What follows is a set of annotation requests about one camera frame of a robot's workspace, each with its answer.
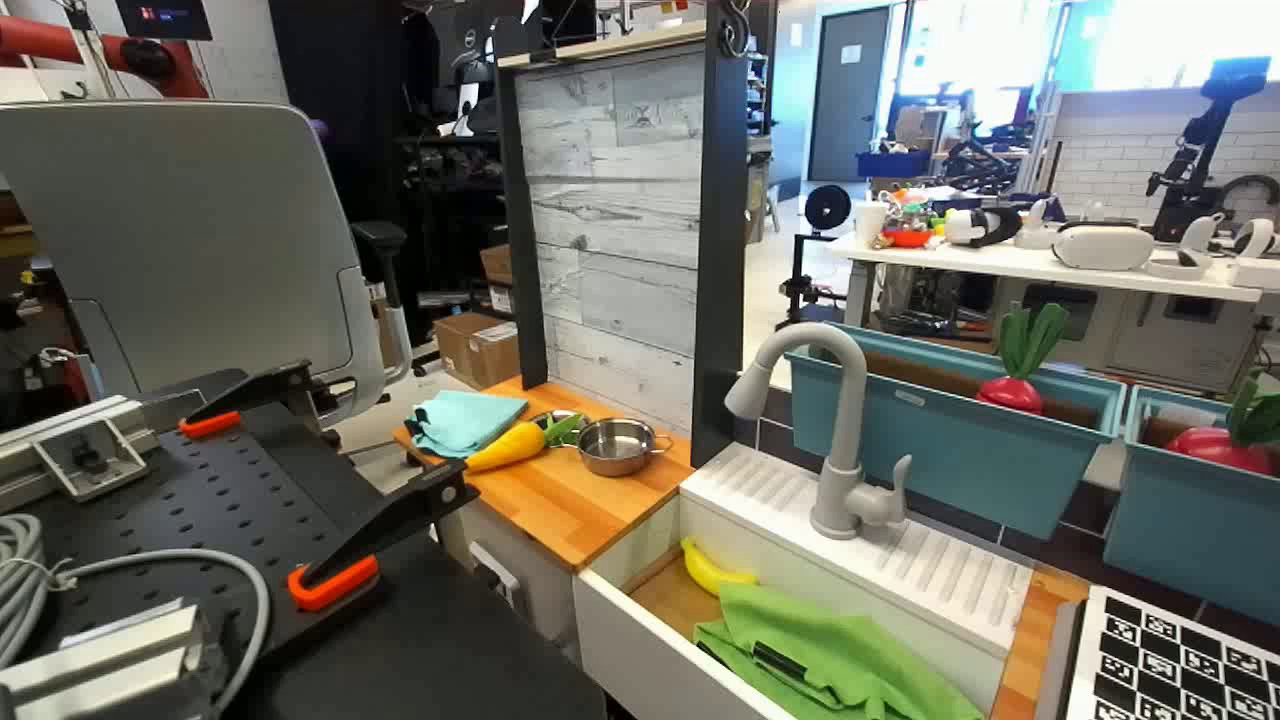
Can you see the yellow carrot plush toy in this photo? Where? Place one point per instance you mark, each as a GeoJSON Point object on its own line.
{"type": "Point", "coordinates": [505, 444]}

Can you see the small metal pot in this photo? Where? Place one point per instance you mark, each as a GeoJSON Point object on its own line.
{"type": "Point", "coordinates": [619, 450]}

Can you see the grey toy faucet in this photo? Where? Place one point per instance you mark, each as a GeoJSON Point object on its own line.
{"type": "Point", "coordinates": [841, 453]}

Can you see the yellow banana toy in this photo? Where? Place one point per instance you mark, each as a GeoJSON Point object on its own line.
{"type": "Point", "coordinates": [704, 575]}

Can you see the white toy kitchen cabinet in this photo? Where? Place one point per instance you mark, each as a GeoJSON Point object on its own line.
{"type": "Point", "coordinates": [515, 564]}

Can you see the white toy sink unit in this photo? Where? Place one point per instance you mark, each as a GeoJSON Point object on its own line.
{"type": "Point", "coordinates": [626, 652]}

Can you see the colourful toy pile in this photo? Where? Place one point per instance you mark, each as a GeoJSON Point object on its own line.
{"type": "Point", "coordinates": [904, 224]}

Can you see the red radish plush toy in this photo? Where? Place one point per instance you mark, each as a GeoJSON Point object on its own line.
{"type": "Point", "coordinates": [1205, 444]}
{"type": "Point", "coordinates": [1010, 392]}

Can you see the grey wood-print backsplash panel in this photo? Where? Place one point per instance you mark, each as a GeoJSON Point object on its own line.
{"type": "Point", "coordinates": [613, 240]}

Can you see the large cardboard box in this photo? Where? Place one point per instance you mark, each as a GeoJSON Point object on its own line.
{"type": "Point", "coordinates": [475, 349]}

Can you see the small cardboard box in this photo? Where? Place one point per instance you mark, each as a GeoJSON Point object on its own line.
{"type": "Point", "coordinates": [496, 266]}

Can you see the teal cloth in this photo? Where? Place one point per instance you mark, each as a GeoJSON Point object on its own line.
{"type": "Point", "coordinates": [463, 421]}

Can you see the black round fan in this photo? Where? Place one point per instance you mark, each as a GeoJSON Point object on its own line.
{"type": "Point", "coordinates": [829, 208]}

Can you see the long teal planter box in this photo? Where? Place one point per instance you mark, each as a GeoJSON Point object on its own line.
{"type": "Point", "coordinates": [963, 453]}

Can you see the grey door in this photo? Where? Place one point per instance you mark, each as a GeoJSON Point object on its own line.
{"type": "Point", "coordinates": [851, 92]}

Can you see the green cloth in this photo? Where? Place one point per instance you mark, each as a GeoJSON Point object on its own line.
{"type": "Point", "coordinates": [827, 652]}

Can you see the white background table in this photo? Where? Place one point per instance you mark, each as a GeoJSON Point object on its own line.
{"type": "Point", "coordinates": [1042, 266]}

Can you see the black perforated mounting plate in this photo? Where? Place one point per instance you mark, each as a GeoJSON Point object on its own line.
{"type": "Point", "coordinates": [225, 493]}

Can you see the white VR headset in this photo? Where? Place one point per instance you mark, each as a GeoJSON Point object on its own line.
{"type": "Point", "coordinates": [1100, 250]}

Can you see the large white panel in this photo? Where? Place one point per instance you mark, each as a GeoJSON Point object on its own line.
{"type": "Point", "coordinates": [173, 240]}

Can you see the short teal planter box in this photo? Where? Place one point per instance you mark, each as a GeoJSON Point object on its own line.
{"type": "Point", "coordinates": [1185, 526]}

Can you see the black background machine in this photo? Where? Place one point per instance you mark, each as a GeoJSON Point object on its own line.
{"type": "Point", "coordinates": [1200, 145]}

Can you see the black-white marker calibration board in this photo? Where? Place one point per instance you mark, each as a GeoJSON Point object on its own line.
{"type": "Point", "coordinates": [1172, 667]}

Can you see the red pipe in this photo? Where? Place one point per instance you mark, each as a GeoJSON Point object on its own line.
{"type": "Point", "coordinates": [41, 43]}

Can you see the black vertical frame post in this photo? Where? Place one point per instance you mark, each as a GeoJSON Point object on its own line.
{"type": "Point", "coordinates": [721, 266]}

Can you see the aluminium extrusion rail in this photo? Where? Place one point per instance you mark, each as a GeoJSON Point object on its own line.
{"type": "Point", "coordinates": [87, 462]}

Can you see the aluminium angle bracket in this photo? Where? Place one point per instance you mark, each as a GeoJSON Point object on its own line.
{"type": "Point", "coordinates": [93, 667]}

